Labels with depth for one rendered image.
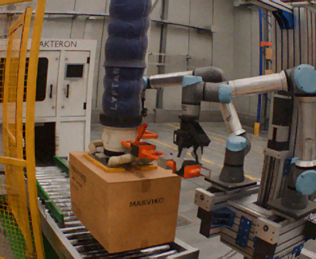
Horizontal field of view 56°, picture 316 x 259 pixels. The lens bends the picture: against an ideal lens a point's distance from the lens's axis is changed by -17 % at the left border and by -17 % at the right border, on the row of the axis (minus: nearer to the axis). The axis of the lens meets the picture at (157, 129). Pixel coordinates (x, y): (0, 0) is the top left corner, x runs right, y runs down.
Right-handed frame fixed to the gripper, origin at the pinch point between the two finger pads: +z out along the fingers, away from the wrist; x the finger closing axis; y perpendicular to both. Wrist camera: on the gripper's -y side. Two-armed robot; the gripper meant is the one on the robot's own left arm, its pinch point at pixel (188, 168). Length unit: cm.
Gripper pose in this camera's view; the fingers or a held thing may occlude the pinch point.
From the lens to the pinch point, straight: 135.8
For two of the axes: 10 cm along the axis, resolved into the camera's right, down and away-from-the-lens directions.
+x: -8.5, 0.3, -5.3
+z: -0.6, 9.9, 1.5
